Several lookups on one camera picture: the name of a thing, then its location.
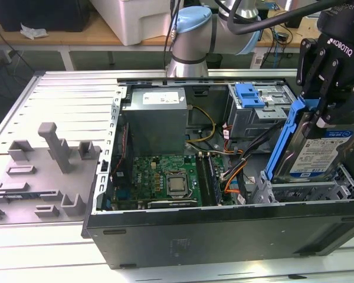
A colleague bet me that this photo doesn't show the metal optical drive cage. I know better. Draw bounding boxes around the metal optical drive cage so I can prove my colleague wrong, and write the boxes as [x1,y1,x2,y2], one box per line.
[225,82,301,142]

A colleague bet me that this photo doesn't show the green RAM stick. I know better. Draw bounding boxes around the green RAM stick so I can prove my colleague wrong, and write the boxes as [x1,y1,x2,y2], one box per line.
[2,193,42,200]

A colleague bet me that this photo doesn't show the crumpled white paper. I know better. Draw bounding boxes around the crumpled white paper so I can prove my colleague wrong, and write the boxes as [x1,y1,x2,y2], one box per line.
[19,24,50,41]

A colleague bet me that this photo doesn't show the black graphics card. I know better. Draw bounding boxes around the black graphics card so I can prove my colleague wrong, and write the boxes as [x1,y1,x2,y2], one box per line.
[147,199,199,210]

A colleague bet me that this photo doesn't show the black open PC case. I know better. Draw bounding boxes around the black open PC case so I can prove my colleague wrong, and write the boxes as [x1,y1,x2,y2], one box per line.
[81,68,354,269]

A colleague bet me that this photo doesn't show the black waste bin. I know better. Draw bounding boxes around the black waste bin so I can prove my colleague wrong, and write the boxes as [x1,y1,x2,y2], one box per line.
[208,52,224,70]

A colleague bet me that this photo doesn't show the silver CPU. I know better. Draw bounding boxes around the silver CPU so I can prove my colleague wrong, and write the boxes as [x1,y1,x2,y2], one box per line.
[168,177,187,192]

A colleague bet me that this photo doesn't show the green motherboard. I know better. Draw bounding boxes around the green motherboard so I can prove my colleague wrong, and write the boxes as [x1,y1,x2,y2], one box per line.
[114,153,234,210]

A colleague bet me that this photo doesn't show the black case fan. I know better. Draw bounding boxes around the black case fan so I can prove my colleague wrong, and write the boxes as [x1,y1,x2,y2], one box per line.
[110,121,135,187]

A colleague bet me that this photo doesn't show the RAM stick with chips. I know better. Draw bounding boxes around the RAM stick with chips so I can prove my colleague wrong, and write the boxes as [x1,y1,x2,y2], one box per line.
[205,153,224,206]

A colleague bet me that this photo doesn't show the thin cable with metal plug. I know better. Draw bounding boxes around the thin cable with metal plug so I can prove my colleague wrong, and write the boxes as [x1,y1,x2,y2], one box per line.
[163,0,183,71]

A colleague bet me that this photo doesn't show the grey power supply unit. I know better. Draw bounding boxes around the grey power supply unit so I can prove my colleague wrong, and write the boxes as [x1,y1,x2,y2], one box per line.
[121,87,187,156]

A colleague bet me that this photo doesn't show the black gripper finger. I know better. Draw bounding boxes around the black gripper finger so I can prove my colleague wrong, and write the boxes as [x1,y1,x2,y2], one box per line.
[312,57,354,130]
[296,37,329,103]

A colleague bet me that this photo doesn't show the grey parts rack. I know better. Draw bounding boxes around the grey parts rack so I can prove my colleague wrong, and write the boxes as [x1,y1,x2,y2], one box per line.
[0,122,103,226]

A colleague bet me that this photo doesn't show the black RAM slot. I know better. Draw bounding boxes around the black RAM slot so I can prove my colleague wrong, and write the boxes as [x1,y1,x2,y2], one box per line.
[196,153,211,206]

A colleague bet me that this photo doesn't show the hard disk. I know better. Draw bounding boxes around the hard disk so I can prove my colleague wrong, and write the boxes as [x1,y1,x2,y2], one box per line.
[264,98,354,182]

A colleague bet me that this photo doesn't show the black computer tower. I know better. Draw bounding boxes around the black computer tower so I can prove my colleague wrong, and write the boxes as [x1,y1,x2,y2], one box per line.
[0,0,91,32]

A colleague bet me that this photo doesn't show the wooden desk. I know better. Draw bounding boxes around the wooden desk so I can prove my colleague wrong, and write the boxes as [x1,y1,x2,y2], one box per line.
[0,0,354,55]

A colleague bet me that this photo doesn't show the black CPU socket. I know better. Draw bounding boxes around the black CPU socket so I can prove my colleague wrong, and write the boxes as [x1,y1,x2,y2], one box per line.
[164,172,192,199]

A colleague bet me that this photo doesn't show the orange wire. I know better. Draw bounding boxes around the orange wire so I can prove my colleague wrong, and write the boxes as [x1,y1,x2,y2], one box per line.
[224,164,245,195]

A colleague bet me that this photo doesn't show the blue plastic drive latch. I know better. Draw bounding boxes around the blue plastic drive latch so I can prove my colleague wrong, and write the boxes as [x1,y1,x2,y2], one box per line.
[235,83,267,108]

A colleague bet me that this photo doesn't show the yellow and black wires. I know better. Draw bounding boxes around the yellow and black wires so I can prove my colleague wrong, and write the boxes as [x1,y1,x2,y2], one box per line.
[186,106,216,145]

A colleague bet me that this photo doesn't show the metal disk bay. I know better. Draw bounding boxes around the metal disk bay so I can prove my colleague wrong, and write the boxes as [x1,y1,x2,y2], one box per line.
[250,170,354,204]

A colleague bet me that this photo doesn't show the white foam box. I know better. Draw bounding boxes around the white foam box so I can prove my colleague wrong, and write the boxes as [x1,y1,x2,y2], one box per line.
[90,0,181,47]

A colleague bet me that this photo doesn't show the black cable bundle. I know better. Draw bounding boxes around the black cable bundle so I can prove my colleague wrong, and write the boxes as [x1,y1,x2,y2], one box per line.
[221,116,287,183]

